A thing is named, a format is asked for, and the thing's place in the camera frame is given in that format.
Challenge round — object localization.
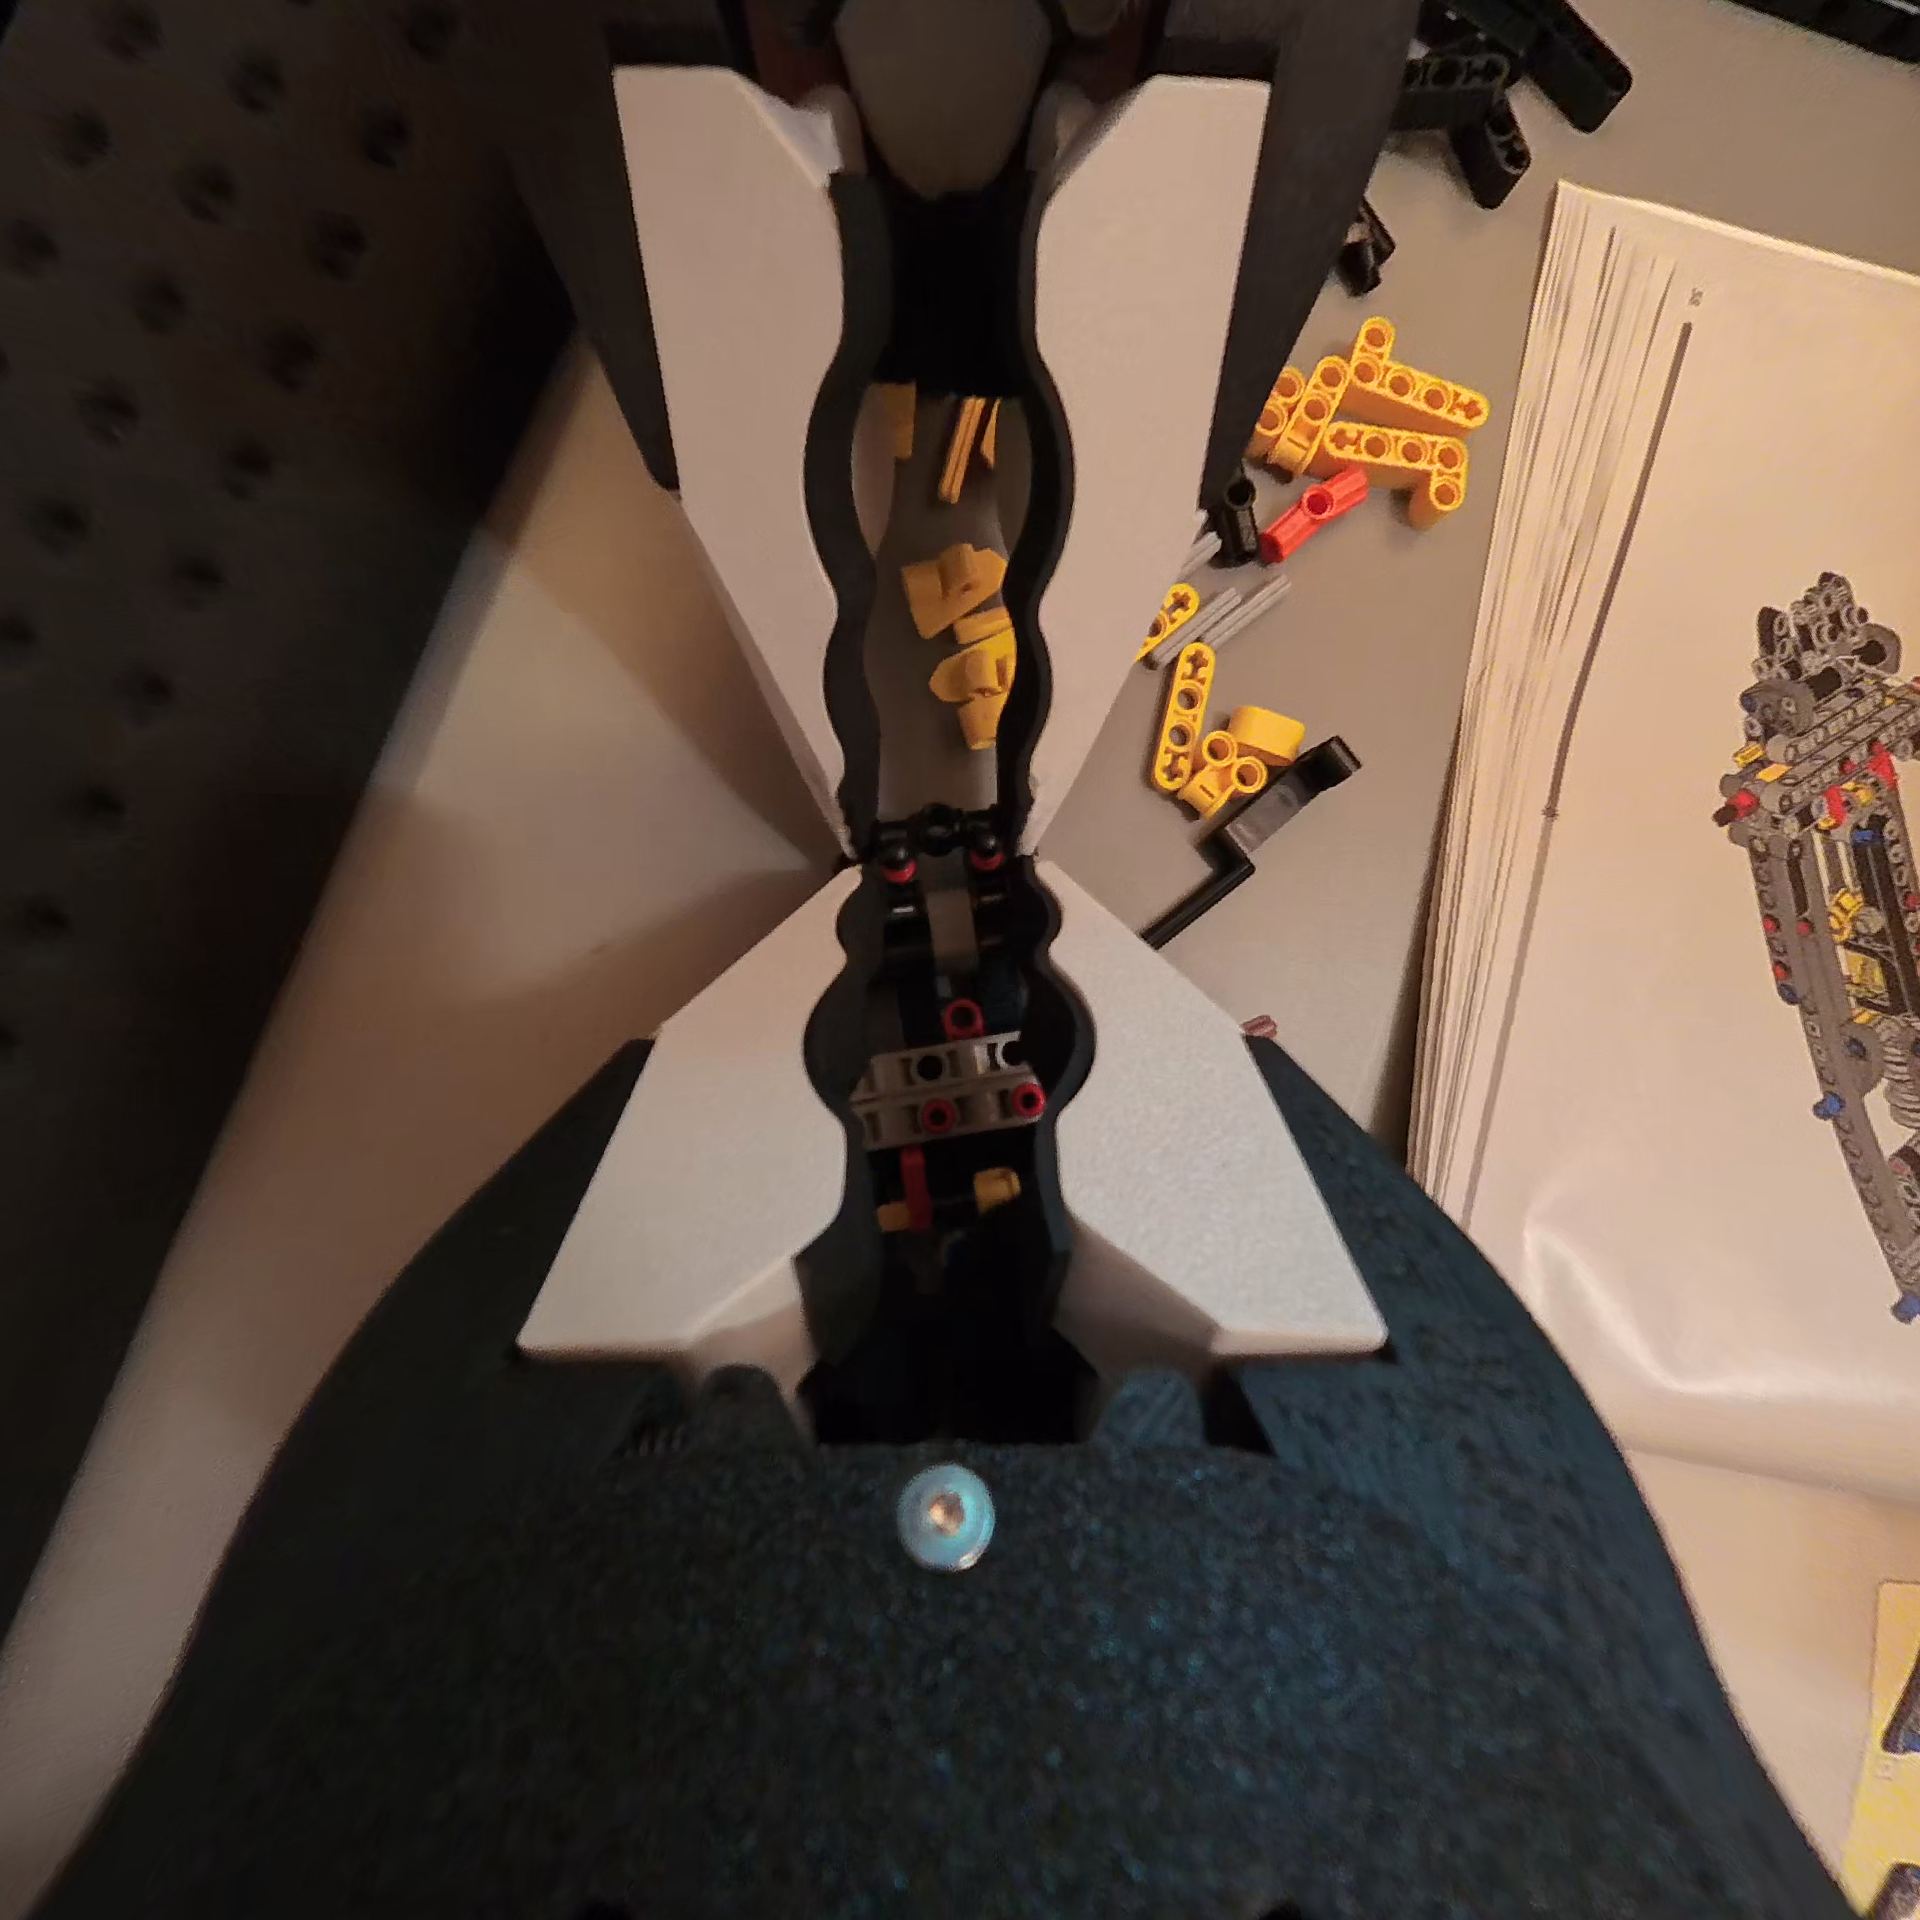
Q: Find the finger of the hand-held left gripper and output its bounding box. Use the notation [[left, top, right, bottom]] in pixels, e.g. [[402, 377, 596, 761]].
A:
[[997, 75, 1279, 862], [614, 67, 905, 873]]

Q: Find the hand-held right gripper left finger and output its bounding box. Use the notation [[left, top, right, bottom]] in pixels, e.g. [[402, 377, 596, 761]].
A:
[[516, 865, 886, 1374]]

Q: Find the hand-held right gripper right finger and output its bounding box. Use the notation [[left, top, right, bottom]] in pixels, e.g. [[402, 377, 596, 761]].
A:
[[1026, 865, 1389, 1374]]

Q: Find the long lego chassis assembly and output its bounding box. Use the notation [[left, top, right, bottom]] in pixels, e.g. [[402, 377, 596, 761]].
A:
[[838, 865, 1086, 1359]]

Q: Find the pile of black lego beams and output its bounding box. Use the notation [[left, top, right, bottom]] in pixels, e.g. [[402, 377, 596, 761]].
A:
[[1341, 0, 1637, 296]]

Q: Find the red lego axle connector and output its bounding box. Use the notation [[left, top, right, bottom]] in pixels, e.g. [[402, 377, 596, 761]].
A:
[[1257, 464, 1372, 567]]

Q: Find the pile of yellow lego pieces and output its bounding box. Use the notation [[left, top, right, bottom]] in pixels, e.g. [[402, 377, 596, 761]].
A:
[[855, 315, 1495, 815]]

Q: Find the grey lego axle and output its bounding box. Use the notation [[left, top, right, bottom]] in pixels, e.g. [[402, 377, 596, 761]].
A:
[[1136, 575, 1296, 665]]

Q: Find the black lego crank piece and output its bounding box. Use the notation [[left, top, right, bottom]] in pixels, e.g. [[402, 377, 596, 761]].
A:
[[1142, 736, 1364, 951]]

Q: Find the thick open lego instruction booklet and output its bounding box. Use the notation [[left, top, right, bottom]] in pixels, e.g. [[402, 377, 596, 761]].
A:
[[1408, 181, 1920, 1449]]

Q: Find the black perforated panel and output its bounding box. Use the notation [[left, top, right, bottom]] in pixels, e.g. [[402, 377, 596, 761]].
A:
[[0, 0, 589, 1623]]

